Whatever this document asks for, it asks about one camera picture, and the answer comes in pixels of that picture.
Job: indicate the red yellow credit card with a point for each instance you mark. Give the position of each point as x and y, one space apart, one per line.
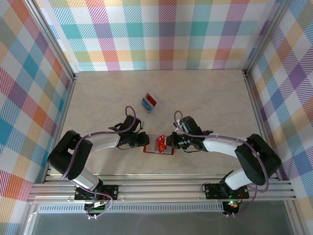
161 144

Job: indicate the red card tray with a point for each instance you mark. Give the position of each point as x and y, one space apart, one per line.
150 147

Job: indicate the blue credit card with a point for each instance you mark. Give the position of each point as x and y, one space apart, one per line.
146 105

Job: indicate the clear plastic card holder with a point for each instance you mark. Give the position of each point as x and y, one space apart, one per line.
161 106

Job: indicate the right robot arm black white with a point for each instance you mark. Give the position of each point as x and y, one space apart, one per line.
256 159

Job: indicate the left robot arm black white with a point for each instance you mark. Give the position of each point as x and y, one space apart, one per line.
71 156

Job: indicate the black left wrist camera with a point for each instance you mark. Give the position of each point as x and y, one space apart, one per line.
129 123

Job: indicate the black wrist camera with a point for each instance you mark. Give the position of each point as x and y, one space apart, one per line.
190 124
129 123

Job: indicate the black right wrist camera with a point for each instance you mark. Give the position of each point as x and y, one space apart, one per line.
190 124

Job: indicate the aluminium mounting rail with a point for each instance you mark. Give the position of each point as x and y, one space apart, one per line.
159 188

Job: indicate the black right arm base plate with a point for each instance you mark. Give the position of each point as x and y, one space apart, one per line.
211 191

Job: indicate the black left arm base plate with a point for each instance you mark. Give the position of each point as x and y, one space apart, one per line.
111 192

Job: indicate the aluminium side rail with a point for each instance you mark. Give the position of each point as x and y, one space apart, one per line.
63 117
261 117

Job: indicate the aluminium frame post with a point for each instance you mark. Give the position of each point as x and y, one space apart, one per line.
266 36
52 44

